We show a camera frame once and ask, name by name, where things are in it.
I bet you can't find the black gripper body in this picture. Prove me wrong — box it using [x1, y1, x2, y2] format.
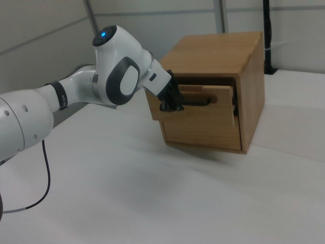
[156, 68, 182, 103]

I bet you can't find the black drawer handle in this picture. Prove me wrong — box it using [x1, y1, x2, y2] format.
[180, 97, 212, 105]

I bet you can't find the wooden drawer with handle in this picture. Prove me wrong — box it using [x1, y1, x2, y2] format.
[145, 85, 241, 129]

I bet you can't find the wooden drawer with slot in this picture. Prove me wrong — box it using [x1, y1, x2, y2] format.
[161, 118, 242, 151]

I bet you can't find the wooden cabinet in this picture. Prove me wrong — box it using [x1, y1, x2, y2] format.
[157, 30, 266, 155]

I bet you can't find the black stand pole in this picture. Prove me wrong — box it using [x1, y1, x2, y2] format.
[262, 0, 278, 76]

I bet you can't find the grey partition post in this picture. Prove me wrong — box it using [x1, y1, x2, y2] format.
[215, 0, 229, 34]
[83, 0, 100, 35]

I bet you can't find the black velcro strap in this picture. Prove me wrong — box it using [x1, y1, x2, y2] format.
[45, 80, 70, 111]

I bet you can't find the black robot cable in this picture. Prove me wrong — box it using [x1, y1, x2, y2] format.
[0, 139, 51, 217]

